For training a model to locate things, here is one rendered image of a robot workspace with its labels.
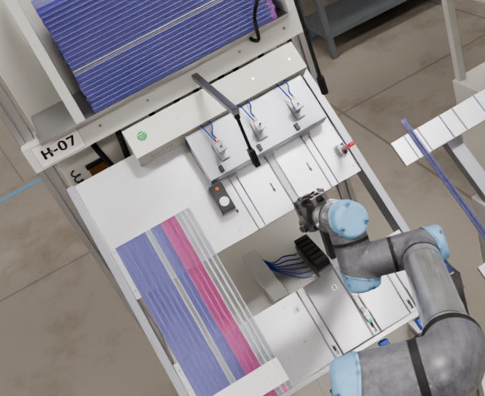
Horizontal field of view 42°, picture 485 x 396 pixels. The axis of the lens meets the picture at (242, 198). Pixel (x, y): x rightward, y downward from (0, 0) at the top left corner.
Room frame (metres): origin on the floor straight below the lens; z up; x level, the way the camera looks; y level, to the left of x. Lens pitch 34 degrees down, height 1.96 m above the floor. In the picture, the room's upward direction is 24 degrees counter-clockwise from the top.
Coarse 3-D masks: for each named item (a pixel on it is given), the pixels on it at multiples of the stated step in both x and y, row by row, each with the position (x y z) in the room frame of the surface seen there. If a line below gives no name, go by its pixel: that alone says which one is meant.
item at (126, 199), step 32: (320, 128) 1.44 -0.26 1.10; (128, 160) 1.47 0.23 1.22; (160, 160) 1.46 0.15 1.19; (192, 160) 1.44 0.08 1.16; (288, 160) 1.39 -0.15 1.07; (320, 160) 1.38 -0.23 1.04; (352, 160) 1.36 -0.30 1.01; (96, 192) 1.43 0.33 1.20; (128, 192) 1.42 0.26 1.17; (160, 192) 1.40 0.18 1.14; (192, 192) 1.39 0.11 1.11; (256, 192) 1.35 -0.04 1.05; (96, 224) 1.38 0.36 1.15; (128, 224) 1.36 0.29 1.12; (224, 224) 1.32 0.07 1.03; (256, 224) 1.30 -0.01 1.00
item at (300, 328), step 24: (312, 288) 1.16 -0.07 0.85; (336, 288) 1.15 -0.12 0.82; (384, 288) 1.13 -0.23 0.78; (408, 288) 1.12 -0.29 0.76; (264, 312) 1.15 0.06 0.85; (288, 312) 1.14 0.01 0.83; (312, 312) 1.13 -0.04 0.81; (336, 312) 1.11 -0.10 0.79; (360, 312) 1.10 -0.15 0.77; (384, 312) 1.09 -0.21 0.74; (408, 312) 1.08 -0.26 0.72; (288, 336) 1.10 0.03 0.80; (312, 336) 1.09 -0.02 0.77; (336, 336) 1.07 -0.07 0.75; (360, 336) 1.06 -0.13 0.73; (288, 360) 1.06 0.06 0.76; (312, 360) 1.05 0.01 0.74
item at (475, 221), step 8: (408, 128) 1.34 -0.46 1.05; (416, 136) 1.32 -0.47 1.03; (416, 144) 1.31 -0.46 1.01; (424, 152) 1.28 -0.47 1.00; (432, 160) 1.27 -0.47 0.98; (440, 168) 1.25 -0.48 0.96; (440, 176) 1.23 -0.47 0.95; (448, 184) 1.21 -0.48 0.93; (456, 192) 1.19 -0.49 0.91; (456, 200) 1.19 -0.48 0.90; (464, 200) 1.18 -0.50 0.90; (464, 208) 1.16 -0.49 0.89; (472, 216) 1.14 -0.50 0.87; (480, 224) 1.13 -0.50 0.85; (480, 232) 1.11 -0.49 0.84
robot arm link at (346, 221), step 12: (324, 204) 1.09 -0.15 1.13; (336, 204) 1.02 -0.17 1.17; (348, 204) 1.00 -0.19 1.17; (360, 204) 1.00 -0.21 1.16; (324, 216) 1.04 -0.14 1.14; (336, 216) 0.99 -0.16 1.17; (348, 216) 0.98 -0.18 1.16; (360, 216) 0.98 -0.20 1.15; (324, 228) 1.05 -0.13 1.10; (336, 228) 0.98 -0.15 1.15; (348, 228) 0.97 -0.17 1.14; (360, 228) 0.97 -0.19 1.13; (336, 240) 0.99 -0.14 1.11; (348, 240) 0.98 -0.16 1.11
